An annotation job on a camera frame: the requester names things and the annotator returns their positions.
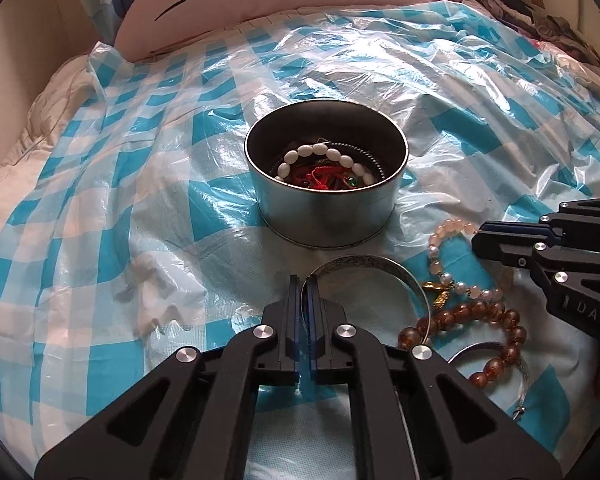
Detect dark clothes pile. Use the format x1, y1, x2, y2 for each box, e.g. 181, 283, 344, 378
462, 0, 600, 72

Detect silver engraved bangle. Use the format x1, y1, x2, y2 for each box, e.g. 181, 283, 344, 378
306, 252, 427, 347

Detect pink pearl bead bracelet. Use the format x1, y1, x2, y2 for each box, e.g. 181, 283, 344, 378
424, 216, 505, 311

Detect thin silver bangle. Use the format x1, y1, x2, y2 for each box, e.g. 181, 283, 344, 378
448, 341, 530, 422

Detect round silver metal tin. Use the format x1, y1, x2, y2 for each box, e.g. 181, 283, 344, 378
245, 100, 410, 248

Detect red jewelry in tin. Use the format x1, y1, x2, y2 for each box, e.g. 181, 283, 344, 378
285, 159, 364, 191

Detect amber brown bead bracelet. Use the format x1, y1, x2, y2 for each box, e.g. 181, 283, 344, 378
398, 301, 528, 390

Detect cream padded headboard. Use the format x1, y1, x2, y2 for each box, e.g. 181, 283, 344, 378
0, 0, 99, 162

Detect white bead bracelet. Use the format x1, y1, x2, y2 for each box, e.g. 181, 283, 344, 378
274, 142, 376, 187

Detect white quilt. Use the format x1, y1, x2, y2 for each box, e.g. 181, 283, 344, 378
0, 55, 95, 231

